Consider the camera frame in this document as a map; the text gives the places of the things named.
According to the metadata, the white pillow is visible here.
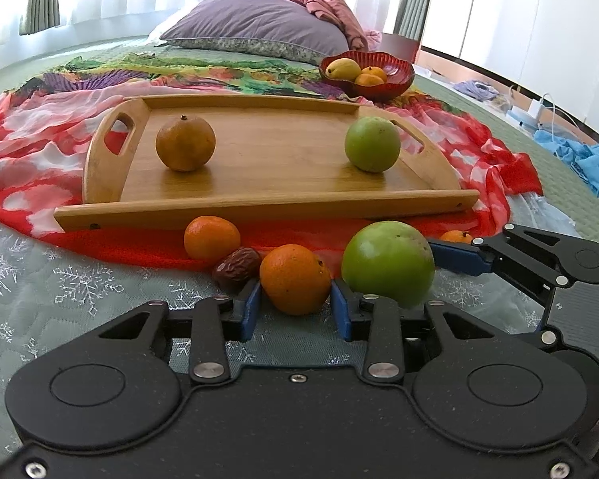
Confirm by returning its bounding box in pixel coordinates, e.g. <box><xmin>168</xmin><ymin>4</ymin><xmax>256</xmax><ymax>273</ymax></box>
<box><xmin>146</xmin><ymin>12</ymin><xmax>190</xmax><ymax>45</ymax></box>

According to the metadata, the pale purple garment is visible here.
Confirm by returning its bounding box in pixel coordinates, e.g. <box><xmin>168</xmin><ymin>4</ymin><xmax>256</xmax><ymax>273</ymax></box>
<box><xmin>453</xmin><ymin>79</ymin><xmax>502</xmax><ymax>101</ymax></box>

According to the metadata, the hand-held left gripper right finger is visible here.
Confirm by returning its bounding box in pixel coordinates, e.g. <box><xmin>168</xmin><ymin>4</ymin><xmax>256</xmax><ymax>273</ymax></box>
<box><xmin>329</xmin><ymin>280</ymin><xmax>525</xmax><ymax>386</ymax></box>

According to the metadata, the yellow mango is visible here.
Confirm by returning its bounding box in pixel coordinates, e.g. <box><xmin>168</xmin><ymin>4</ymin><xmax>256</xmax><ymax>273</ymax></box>
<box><xmin>326</xmin><ymin>58</ymin><xmax>363</xmax><ymax>82</ymax></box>

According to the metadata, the dark wooden bed frame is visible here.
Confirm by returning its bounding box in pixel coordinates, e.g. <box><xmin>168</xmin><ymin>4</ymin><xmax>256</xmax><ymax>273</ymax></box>
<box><xmin>379</xmin><ymin>32</ymin><xmax>599</xmax><ymax>148</ymax></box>

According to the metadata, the large brownish orange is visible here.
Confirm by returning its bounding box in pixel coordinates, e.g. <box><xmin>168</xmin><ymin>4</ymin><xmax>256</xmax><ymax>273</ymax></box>
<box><xmin>155</xmin><ymin>115</ymin><xmax>216</xmax><ymax>172</ymax></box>

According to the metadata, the purple pillow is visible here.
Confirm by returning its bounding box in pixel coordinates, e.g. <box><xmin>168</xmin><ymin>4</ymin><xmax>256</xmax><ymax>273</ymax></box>
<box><xmin>159</xmin><ymin>0</ymin><xmax>350</xmax><ymax>67</ymax></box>

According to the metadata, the light blue box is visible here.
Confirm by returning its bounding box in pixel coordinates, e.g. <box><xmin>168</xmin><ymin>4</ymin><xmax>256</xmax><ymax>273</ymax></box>
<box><xmin>509</xmin><ymin>107</ymin><xmax>542</xmax><ymax>129</ymax></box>

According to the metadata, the green apple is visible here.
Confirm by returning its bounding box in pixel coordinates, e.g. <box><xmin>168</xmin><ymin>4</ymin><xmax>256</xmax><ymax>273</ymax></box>
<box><xmin>341</xmin><ymin>220</ymin><xmax>436</xmax><ymax>309</ymax></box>
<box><xmin>344</xmin><ymin>116</ymin><xmax>401</xmax><ymax>174</ymax></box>

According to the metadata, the multicolour sheer scarf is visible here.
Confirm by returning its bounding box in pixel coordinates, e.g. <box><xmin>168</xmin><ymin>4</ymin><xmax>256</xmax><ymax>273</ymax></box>
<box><xmin>0</xmin><ymin>52</ymin><xmax>545</xmax><ymax>280</ymax></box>

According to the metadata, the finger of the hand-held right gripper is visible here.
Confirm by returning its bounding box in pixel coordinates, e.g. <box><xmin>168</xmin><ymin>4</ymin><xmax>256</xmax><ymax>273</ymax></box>
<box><xmin>428</xmin><ymin>224</ymin><xmax>575</xmax><ymax>345</ymax></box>

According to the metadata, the blue cloth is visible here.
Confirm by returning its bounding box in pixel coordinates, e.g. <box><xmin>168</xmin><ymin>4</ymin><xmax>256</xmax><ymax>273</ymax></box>
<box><xmin>533</xmin><ymin>130</ymin><xmax>599</xmax><ymax>201</ymax></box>

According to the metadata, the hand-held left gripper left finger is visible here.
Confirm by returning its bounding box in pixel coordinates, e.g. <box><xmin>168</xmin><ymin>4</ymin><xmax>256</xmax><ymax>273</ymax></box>
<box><xmin>97</xmin><ymin>279</ymin><xmax>264</xmax><ymax>386</ymax></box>

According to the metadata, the green quilted bedspread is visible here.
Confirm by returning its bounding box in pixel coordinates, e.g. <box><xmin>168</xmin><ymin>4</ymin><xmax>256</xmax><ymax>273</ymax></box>
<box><xmin>0</xmin><ymin>35</ymin><xmax>599</xmax><ymax>460</ymax></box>

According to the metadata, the dried red date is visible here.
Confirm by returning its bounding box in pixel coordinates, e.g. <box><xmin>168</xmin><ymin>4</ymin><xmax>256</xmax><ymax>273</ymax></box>
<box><xmin>212</xmin><ymin>247</ymin><xmax>263</xmax><ymax>294</ymax></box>

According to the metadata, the wooden serving tray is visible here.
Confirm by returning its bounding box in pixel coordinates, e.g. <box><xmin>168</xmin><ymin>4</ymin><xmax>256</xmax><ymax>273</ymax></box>
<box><xmin>54</xmin><ymin>94</ymin><xmax>481</xmax><ymax>233</ymax></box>

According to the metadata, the white cable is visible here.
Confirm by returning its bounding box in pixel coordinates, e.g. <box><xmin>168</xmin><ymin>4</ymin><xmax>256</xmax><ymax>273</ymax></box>
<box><xmin>506</xmin><ymin>85</ymin><xmax>587</xmax><ymax>133</ymax></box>

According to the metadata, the snowflake lace cloth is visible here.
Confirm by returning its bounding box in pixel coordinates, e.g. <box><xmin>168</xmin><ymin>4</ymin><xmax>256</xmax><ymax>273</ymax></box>
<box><xmin>0</xmin><ymin>194</ymin><xmax>580</xmax><ymax>460</ymax></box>

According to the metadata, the red glass bowl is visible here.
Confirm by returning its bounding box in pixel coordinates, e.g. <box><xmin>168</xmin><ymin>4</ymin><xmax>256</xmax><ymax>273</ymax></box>
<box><xmin>319</xmin><ymin>51</ymin><xmax>415</xmax><ymax>101</ymax></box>

